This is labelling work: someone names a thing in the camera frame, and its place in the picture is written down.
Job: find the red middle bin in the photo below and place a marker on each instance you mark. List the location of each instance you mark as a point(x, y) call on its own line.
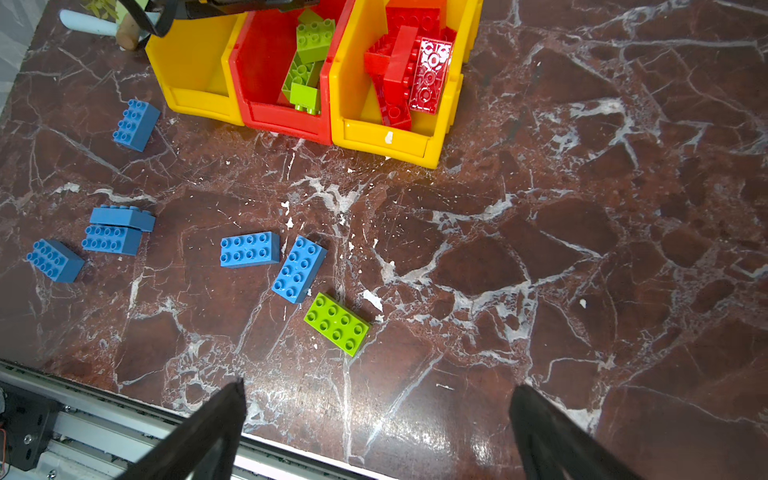
point(260, 62)

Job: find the yellow bin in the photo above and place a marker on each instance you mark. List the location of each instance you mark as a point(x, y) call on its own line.
point(355, 117)
point(191, 64)

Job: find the right yellow bin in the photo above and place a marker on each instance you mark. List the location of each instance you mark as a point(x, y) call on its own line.
point(355, 117)

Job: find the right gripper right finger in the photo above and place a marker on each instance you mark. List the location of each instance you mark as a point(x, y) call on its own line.
point(552, 446)

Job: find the left yellow bin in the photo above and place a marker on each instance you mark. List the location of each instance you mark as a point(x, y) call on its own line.
point(191, 64)

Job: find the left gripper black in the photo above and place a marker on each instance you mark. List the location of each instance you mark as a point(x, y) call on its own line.
point(198, 9)

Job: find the small green brick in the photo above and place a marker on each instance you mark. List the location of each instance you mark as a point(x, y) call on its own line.
point(305, 98)

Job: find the red brick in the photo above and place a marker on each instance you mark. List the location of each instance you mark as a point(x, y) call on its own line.
point(427, 16)
point(432, 64)
point(393, 114)
point(399, 72)

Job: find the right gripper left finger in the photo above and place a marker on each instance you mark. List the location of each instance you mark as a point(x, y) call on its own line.
point(204, 446)

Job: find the blue brick cluster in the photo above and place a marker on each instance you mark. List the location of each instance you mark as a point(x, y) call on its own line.
point(112, 239)

